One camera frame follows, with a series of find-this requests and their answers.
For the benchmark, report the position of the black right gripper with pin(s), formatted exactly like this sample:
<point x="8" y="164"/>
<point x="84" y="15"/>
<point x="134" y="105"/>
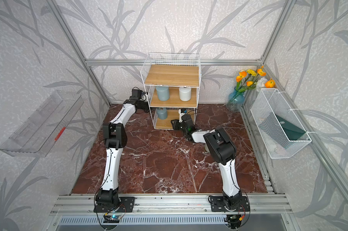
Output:
<point x="175" y="124"/>

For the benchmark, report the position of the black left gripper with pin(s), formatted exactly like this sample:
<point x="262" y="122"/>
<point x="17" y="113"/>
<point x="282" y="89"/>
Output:
<point x="147" y="111"/>

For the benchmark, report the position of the small blue tea canister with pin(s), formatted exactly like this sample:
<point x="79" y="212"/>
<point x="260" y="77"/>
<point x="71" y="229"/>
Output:
<point x="162" y="113"/>

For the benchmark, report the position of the large blue tea canister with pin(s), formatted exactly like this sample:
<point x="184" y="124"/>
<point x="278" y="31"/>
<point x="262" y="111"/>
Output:
<point x="163" y="93"/>

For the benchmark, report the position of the white tea canister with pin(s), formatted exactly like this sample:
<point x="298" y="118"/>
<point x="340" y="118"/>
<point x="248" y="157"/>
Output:
<point x="185" y="93"/>

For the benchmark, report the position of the white wire wooden shelf rack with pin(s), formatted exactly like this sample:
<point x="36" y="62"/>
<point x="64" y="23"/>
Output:
<point x="174" y="71"/>

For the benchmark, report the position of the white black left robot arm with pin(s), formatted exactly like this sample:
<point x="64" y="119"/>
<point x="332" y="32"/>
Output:
<point x="115" y="139"/>

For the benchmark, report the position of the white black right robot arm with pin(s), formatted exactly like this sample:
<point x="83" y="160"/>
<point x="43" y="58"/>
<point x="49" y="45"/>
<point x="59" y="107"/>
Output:
<point x="223" y="152"/>

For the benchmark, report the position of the blue glass vase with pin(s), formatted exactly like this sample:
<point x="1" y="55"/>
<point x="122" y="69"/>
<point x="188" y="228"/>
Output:
<point x="235" y="101"/>

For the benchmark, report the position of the orange yellow artificial flowers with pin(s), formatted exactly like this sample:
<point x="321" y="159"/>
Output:
<point x="253" y="79"/>

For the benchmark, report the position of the dark green box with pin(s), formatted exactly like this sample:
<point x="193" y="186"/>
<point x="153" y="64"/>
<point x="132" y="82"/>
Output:
<point x="280" y="129"/>

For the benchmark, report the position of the red marker pen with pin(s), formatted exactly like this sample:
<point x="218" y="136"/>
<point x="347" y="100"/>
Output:
<point x="59" y="134"/>

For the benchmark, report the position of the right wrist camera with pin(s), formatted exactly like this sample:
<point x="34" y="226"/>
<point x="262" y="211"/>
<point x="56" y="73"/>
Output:
<point x="182" y="112"/>

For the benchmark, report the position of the white wire wall basket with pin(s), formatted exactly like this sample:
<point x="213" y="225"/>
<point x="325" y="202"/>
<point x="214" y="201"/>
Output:
<point x="272" y="101"/>

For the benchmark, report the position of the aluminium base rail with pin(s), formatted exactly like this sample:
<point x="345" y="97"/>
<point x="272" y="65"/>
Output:
<point x="169" y="204"/>

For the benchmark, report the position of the clear acrylic wall shelf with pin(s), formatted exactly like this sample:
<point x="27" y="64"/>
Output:
<point x="36" y="136"/>

